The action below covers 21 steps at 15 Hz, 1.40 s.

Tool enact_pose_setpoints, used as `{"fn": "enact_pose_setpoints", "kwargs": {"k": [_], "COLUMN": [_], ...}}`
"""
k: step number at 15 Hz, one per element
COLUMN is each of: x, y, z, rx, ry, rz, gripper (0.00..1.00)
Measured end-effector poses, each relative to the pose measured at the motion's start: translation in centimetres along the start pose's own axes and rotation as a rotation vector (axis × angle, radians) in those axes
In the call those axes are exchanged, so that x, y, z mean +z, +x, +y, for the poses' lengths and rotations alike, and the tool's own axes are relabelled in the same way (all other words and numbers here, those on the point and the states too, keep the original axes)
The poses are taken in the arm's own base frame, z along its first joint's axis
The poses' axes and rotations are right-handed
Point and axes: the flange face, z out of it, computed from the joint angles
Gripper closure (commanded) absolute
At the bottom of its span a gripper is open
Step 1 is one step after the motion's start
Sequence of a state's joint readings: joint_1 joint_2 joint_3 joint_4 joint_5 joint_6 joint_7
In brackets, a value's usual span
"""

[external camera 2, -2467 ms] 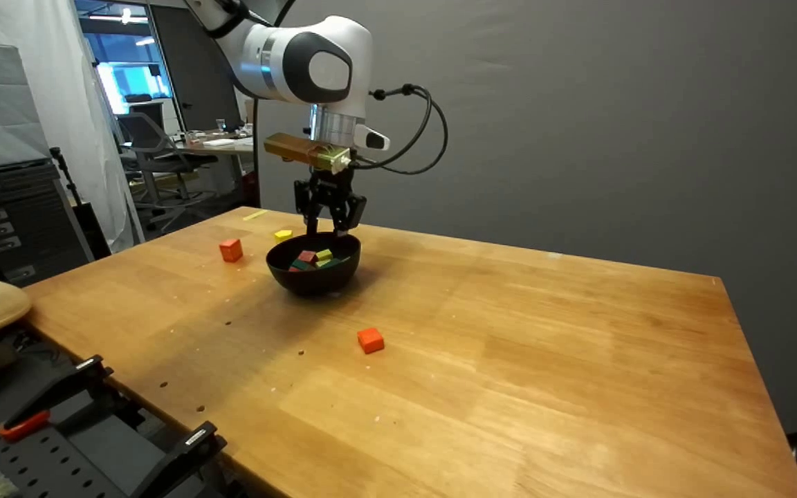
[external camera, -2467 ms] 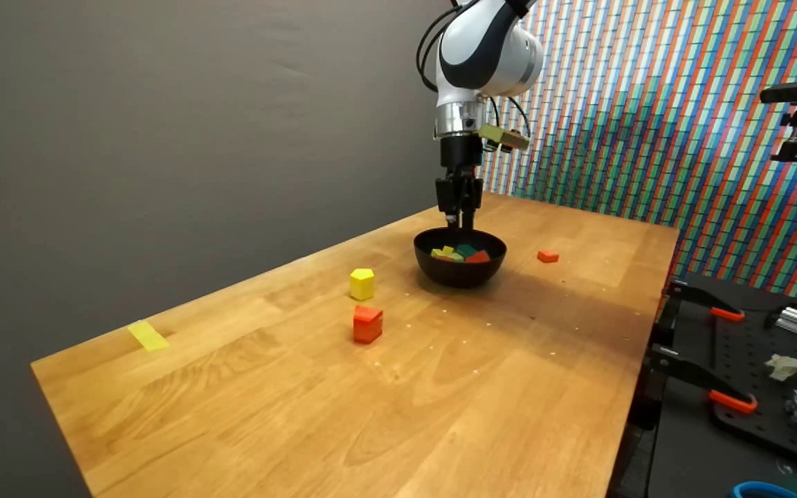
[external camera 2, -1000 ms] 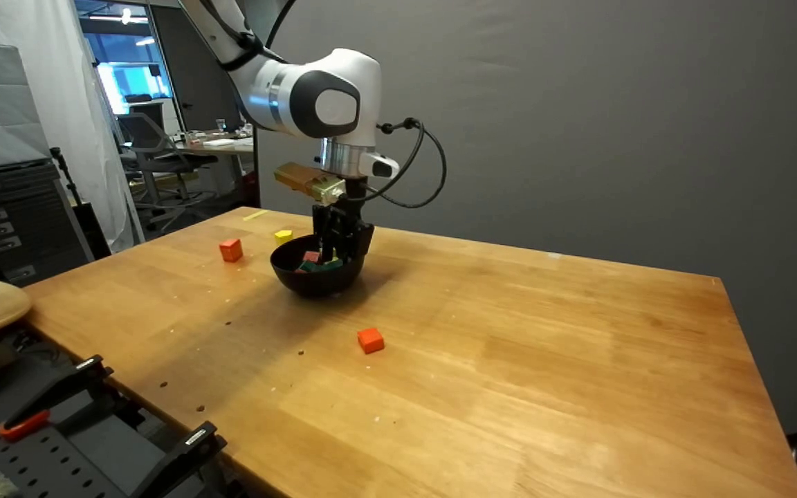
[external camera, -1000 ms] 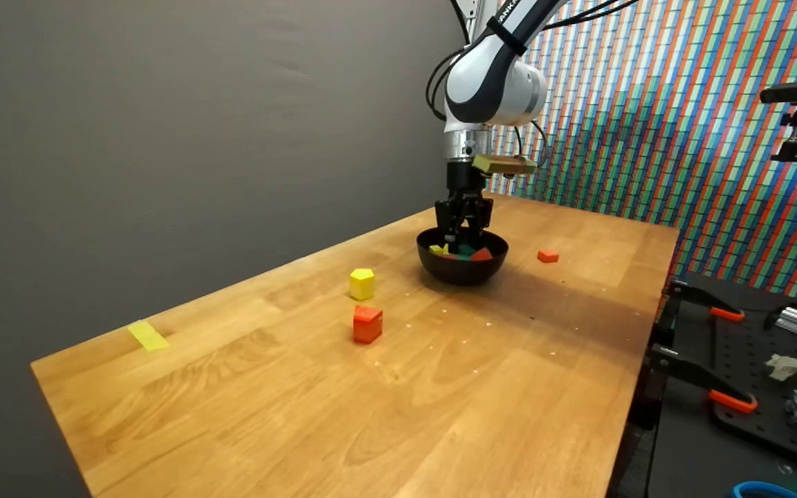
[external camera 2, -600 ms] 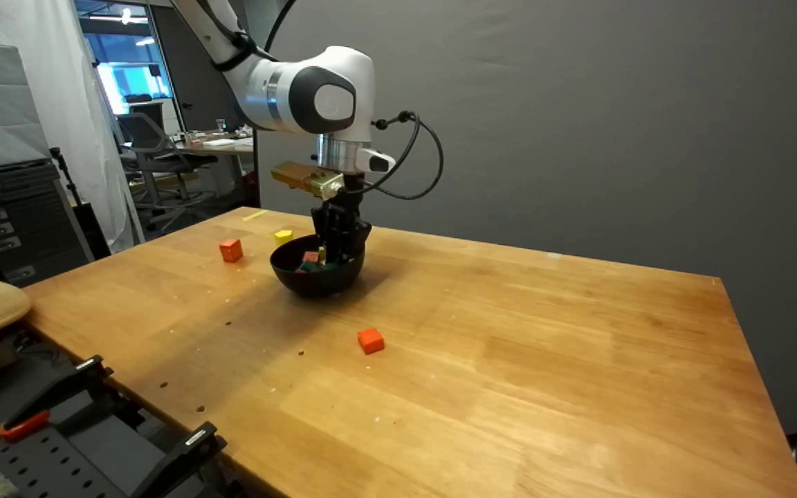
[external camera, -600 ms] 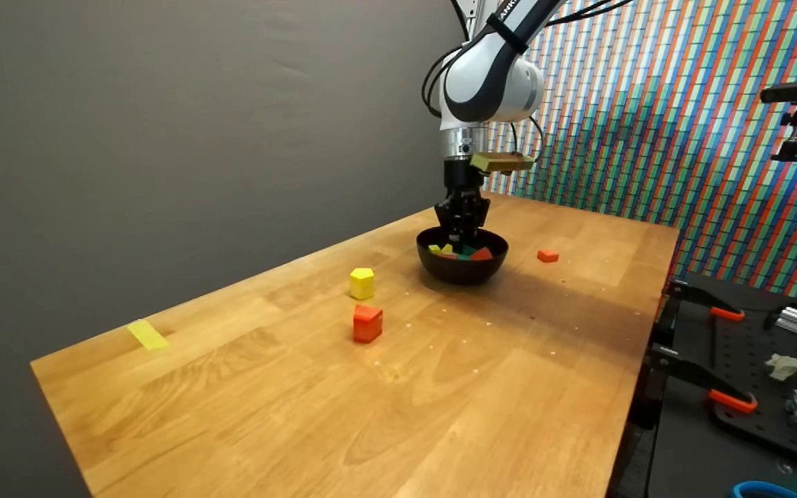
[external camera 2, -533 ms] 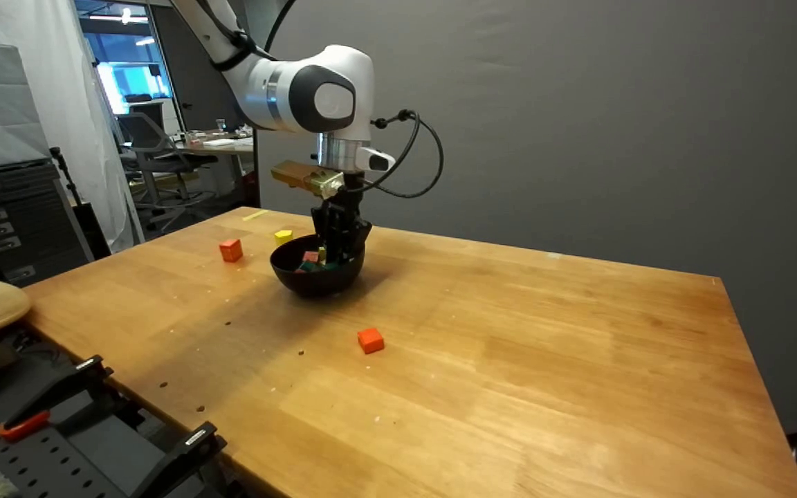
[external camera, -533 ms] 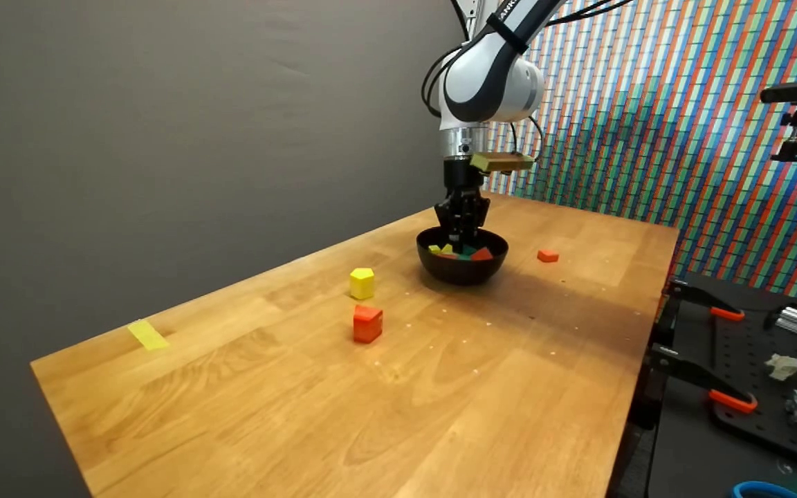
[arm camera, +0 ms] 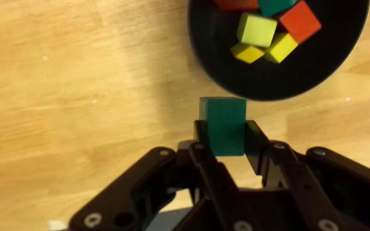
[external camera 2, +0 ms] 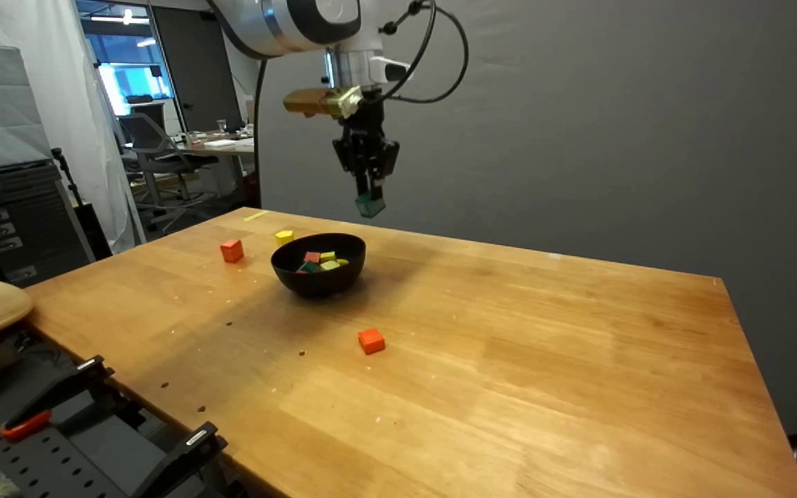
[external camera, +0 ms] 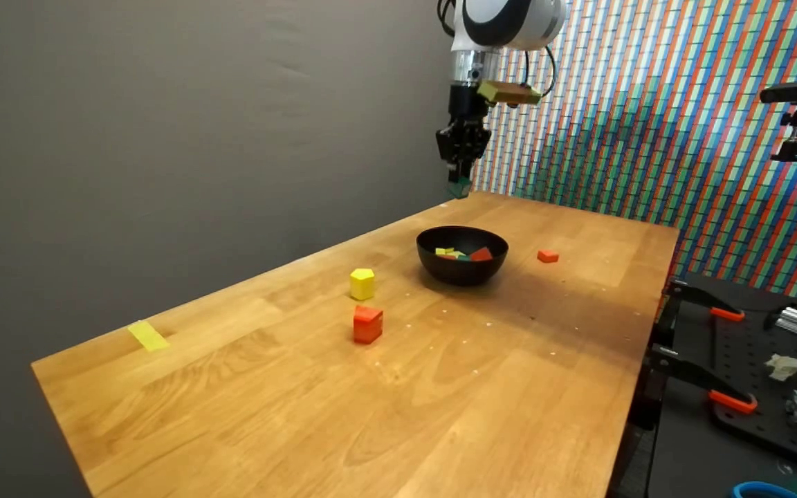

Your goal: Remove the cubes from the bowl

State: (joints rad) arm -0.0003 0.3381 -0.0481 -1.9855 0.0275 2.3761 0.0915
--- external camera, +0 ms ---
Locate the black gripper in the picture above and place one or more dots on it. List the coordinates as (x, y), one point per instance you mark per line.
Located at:
(465, 129)

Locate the red wooden cube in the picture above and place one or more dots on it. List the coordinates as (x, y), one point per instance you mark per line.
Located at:
(550, 256)
(483, 256)
(366, 324)

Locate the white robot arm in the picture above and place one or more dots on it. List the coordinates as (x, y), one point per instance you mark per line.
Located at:
(511, 18)

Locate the black bowl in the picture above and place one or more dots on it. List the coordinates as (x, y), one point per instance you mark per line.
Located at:
(457, 276)

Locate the multicolour patterned backdrop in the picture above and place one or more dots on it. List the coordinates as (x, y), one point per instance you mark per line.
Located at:
(676, 140)

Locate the grey fabric backdrop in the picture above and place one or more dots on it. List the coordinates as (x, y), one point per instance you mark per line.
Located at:
(139, 140)

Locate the black pegboard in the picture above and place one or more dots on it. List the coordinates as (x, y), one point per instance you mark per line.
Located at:
(749, 347)

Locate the yellow tape strip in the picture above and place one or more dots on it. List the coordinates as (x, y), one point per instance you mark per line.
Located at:
(147, 335)

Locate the white crumpled object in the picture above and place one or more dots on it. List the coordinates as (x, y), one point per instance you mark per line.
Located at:
(785, 365)

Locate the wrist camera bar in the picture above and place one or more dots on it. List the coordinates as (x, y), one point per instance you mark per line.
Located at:
(511, 93)

